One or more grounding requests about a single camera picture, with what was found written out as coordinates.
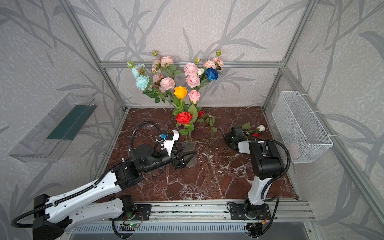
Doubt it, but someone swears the clear frosted glass vase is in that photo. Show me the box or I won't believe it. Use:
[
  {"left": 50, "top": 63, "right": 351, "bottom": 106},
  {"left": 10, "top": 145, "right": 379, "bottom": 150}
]
[{"left": 183, "top": 143, "right": 197, "bottom": 168}]

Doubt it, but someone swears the white rosebud stem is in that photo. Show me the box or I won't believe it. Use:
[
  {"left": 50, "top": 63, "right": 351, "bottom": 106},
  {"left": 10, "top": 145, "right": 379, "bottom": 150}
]
[{"left": 241, "top": 122, "right": 266, "bottom": 135}]

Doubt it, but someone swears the red rose stem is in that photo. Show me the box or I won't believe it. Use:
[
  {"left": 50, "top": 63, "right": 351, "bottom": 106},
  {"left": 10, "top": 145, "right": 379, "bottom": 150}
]
[
  {"left": 176, "top": 112, "right": 195, "bottom": 144},
  {"left": 197, "top": 110, "right": 218, "bottom": 133}
]

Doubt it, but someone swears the small pink rose stem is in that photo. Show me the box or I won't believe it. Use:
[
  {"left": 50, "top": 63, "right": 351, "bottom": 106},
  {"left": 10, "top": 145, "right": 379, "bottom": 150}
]
[{"left": 188, "top": 90, "right": 201, "bottom": 123}]

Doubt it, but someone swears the orange rose stem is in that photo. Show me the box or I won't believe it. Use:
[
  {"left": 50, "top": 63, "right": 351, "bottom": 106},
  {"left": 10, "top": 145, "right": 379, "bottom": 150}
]
[{"left": 173, "top": 87, "right": 188, "bottom": 114}]

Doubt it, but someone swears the blue rose stem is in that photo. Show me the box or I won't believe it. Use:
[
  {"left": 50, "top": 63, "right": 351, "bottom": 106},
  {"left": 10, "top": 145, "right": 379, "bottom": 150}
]
[{"left": 206, "top": 68, "right": 219, "bottom": 81}]

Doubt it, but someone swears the white rose stem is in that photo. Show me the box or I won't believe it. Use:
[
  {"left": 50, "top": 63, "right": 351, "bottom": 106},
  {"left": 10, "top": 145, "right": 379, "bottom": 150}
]
[{"left": 197, "top": 69, "right": 205, "bottom": 76}]

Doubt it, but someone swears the pink peony stem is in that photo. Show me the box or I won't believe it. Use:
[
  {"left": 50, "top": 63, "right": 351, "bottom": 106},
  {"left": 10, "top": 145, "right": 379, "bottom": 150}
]
[{"left": 154, "top": 77, "right": 176, "bottom": 107}]

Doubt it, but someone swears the pink ranunculus stem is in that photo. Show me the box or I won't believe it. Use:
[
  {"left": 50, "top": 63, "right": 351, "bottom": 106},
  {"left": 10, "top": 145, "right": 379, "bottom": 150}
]
[{"left": 184, "top": 63, "right": 201, "bottom": 88}]

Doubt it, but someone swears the pale green hydrangea stem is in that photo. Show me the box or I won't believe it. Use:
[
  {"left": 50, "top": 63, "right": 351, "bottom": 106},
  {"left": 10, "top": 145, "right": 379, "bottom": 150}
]
[{"left": 127, "top": 61, "right": 161, "bottom": 103}]

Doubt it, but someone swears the pink white carnation stem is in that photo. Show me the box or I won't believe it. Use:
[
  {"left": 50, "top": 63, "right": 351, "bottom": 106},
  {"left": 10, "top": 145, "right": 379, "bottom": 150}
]
[{"left": 152, "top": 50, "right": 181, "bottom": 78}]

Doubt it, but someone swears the purple blue glass vase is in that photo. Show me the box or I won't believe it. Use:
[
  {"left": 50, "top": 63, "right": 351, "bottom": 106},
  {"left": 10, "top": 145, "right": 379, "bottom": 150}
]
[{"left": 176, "top": 105, "right": 198, "bottom": 136}]

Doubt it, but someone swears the pink lisianthus flower stem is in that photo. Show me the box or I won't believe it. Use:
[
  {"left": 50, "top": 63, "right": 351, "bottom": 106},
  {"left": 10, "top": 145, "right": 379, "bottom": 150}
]
[{"left": 203, "top": 50, "right": 224, "bottom": 70}]

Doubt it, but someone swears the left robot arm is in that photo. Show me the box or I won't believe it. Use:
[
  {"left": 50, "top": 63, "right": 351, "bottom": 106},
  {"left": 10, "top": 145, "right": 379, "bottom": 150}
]
[{"left": 11, "top": 121, "right": 197, "bottom": 240}]

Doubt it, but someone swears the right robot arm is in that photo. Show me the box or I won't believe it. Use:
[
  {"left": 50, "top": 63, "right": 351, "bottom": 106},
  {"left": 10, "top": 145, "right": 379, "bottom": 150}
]
[{"left": 224, "top": 127, "right": 292, "bottom": 214}]

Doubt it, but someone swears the green circuit board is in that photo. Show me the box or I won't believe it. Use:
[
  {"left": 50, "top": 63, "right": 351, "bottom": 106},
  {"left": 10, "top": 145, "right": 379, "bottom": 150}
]
[{"left": 120, "top": 223, "right": 141, "bottom": 232}]

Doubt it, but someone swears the pink rose bouquet stem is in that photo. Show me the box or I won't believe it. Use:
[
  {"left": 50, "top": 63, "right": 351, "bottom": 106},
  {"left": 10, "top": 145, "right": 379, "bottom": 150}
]
[{"left": 151, "top": 59, "right": 164, "bottom": 84}]

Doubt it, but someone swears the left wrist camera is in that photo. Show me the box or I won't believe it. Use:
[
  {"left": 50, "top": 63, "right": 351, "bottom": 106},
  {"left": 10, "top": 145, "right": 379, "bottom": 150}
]
[{"left": 156, "top": 130, "right": 180, "bottom": 156}]

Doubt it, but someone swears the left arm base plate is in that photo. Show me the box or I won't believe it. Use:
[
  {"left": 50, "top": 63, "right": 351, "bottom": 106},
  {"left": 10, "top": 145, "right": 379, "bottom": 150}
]
[{"left": 121, "top": 204, "right": 152, "bottom": 221}]

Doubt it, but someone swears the white wire mesh basket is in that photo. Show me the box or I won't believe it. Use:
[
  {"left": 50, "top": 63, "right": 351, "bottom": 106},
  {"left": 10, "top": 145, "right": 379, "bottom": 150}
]
[{"left": 272, "top": 91, "right": 333, "bottom": 164}]

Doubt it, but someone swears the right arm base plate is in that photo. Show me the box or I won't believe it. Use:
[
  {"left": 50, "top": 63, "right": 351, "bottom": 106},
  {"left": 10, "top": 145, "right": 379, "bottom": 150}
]
[{"left": 227, "top": 201, "right": 272, "bottom": 221}]

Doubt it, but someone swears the aluminium front rail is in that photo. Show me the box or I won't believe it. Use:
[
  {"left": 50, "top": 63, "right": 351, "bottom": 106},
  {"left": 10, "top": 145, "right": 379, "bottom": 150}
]
[{"left": 71, "top": 200, "right": 316, "bottom": 224}]

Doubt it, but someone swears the clear acrylic wall shelf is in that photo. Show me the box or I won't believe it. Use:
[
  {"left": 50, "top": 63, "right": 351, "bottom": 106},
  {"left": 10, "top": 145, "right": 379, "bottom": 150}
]
[{"left": 9, "top": 94, "right": 98, "bottom": 163}]

